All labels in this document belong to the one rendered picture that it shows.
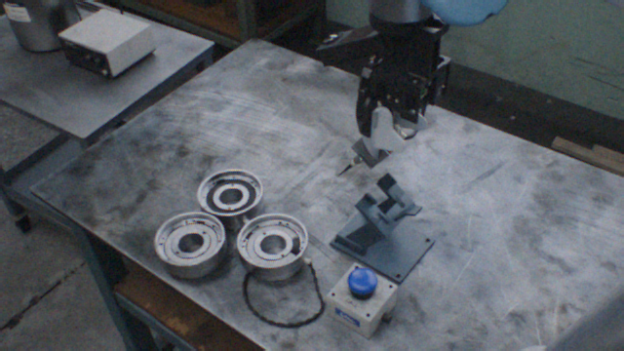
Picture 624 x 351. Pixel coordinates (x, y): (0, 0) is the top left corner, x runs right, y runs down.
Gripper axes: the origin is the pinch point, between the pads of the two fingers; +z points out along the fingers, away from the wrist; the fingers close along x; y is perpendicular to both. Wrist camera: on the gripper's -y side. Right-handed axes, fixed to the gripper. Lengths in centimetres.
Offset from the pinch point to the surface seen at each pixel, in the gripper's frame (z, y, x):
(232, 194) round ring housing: 18.3, -23.6, -6.9
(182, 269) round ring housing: 16.6, -17.4, -23.4
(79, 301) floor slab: 100, -94, -14
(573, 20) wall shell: 57, -17, 149
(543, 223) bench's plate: 19.7, 19.6, 18.2
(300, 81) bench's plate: 19.7, -36.0, 26.5
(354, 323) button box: 17.6, 7.1, -15.4
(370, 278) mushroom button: 12.3, 6.8, -11.5
